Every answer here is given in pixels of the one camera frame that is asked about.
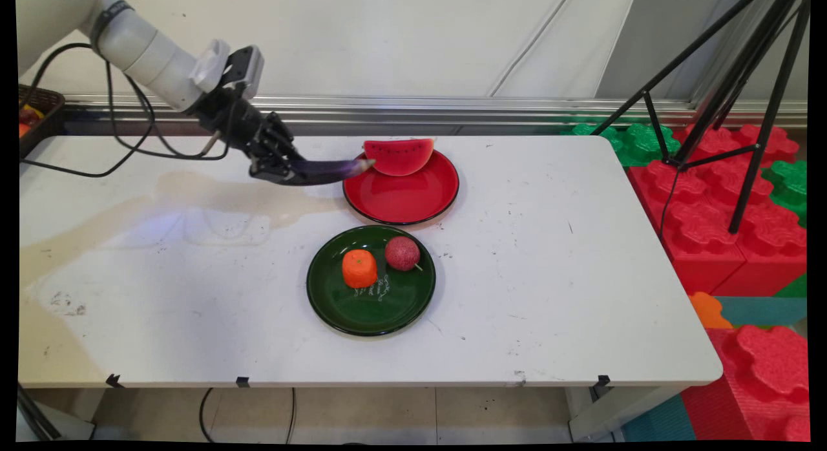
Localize toy watermelon slice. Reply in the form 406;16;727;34
362;138;435;178

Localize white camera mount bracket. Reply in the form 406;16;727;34
189;39;231;94

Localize orange toy fruit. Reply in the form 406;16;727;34
342;249;379;290

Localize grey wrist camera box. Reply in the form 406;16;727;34
223;45;265;100

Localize teal foam mat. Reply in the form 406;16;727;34
713;295;808;329

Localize toy fruits in basket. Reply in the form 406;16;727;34
19;100;45;140

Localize dark green round plate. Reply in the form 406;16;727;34
306;225;437;338

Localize black tripod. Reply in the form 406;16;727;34
591;0;812;235

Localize green foam block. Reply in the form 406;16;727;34
561;120;683;169
761;159;810;229

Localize black floor cable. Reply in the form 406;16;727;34
198;387;224;443

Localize brown wicker basket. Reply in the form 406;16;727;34
18;83;66;162

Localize red toy lychee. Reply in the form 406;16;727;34
384;235;424;273

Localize silver metal wall rail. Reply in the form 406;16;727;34
65;94;808;130

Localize red round plate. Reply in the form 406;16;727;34
342;149;461;227

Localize purple toy eggplant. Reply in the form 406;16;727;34
283;156;377;187

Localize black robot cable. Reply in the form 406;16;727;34
19;42;235;179

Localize red foam block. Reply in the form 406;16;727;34
672;123;802;175
627;159;749;297
711;202;808;298
680;324;812;443

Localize orange foam block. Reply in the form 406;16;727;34
687;291;735;330

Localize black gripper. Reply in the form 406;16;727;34
193;86;306;185

